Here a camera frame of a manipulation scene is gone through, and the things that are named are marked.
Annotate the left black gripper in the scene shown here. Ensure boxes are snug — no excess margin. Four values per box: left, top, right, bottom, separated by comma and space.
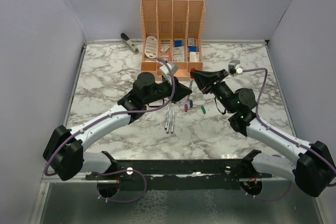
144, 74, 192, 105

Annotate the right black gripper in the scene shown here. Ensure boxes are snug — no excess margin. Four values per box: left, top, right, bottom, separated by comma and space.
191, 69, 236, 114

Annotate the red pen cap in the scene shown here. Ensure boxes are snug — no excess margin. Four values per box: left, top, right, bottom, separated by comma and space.
190, 68, 195, 79

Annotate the red-end white marker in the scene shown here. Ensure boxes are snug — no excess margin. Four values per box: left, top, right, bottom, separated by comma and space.
187, 78, 194, 101

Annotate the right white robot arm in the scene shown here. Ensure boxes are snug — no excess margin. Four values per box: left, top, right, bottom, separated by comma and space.
190, 69, 335, 197

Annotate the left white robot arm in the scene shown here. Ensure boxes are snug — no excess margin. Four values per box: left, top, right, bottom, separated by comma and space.
43, 72, 191, 181

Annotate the green-end white marker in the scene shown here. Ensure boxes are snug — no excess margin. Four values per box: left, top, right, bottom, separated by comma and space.
166, 109, 173, 134

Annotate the white printed box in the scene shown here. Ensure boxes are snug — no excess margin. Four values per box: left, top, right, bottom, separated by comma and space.
189, 52, 200, 62

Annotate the purple-end white marker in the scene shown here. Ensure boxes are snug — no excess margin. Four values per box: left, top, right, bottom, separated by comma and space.
170, 109, 175, 134

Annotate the blue eraser box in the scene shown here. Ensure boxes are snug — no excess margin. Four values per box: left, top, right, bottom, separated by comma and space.
188, 46, 198, 52

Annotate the blue-end white marker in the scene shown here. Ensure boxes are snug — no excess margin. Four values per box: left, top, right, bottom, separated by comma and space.
164, 105, 170, 131

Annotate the white paper package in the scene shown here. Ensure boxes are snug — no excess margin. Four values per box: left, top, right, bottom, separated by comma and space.
172, 46, 186, 62

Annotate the white red staples box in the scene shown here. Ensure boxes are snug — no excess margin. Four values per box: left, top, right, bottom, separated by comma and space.
187, 37, 197, 47

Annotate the blue stamp box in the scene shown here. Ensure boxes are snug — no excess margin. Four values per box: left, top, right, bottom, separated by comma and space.
174, 39, 184, 47

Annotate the small white red box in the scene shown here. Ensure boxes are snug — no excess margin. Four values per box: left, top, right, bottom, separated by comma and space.
160, 45, 170, 53

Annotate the white oval label card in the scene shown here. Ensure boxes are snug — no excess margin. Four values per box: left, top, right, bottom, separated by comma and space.
144, 36, 158, 59

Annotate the orange plastic desk organizer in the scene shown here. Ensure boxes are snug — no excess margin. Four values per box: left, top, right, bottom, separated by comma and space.
140, 0, 205, 81

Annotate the black grey stapler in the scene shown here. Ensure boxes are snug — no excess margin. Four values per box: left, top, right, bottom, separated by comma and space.
120, 33, 139, 54

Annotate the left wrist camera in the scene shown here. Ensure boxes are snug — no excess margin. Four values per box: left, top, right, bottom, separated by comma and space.
159, 61, 179, 82

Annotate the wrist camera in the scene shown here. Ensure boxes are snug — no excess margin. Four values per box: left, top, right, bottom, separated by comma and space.
159, 61, 179, 82
228, 60, 243, 75

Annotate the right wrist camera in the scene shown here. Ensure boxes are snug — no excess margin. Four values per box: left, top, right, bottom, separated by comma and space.
228, 60, 243, 75

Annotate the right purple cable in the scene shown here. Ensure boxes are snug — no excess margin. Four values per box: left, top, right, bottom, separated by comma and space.
243, 68, 336, 202

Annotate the purple cable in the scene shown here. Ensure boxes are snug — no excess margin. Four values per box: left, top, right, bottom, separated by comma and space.
243, 68, 336, 202
43, 57, 176, 204

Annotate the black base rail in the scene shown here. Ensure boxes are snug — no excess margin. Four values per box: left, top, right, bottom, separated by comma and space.
86, 150, 271, 191

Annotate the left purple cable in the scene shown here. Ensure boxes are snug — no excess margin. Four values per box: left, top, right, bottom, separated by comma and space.
43, 57, 176, 204

